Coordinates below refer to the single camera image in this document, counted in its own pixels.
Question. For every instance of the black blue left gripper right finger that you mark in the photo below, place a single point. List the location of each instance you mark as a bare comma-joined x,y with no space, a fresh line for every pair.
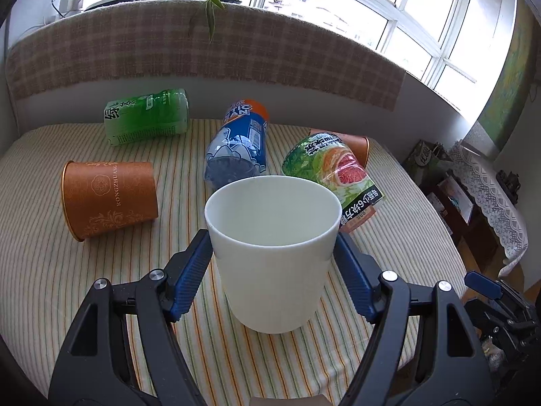
449,367

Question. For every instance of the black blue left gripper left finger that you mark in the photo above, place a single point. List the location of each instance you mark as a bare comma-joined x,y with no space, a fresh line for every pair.
121,348

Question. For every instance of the white plastic cup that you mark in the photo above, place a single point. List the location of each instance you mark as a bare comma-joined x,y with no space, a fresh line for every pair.
273,238

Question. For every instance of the orange paper cup near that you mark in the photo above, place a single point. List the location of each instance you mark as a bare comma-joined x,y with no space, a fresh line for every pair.
99,197

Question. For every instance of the orange paper cup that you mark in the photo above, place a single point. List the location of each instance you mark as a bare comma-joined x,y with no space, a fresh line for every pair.
359,145
99,197

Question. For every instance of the orange paper cup far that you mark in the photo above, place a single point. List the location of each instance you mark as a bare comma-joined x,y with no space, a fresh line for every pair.
359,145

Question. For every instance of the striped table cloth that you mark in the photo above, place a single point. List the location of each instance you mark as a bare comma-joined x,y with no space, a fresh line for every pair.
122,270

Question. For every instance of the white lace cloth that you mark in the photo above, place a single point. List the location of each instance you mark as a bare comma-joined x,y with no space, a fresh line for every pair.
479,178

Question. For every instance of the green printed box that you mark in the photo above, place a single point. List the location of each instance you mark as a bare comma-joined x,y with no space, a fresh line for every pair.
427,162

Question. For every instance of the grapefruit juice bottle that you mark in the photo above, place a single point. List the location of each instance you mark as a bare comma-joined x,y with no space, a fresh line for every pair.
326,159

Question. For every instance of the blue orange drink bottle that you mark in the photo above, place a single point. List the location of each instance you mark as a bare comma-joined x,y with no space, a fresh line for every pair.
238,150

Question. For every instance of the green tea bottle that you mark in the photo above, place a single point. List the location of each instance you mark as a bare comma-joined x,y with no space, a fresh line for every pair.
142,117

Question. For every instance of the plaid windowsill cloth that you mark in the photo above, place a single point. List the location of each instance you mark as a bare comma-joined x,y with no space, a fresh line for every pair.
171,38

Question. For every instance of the white charger plug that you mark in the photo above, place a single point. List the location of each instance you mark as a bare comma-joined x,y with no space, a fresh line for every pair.
69,7

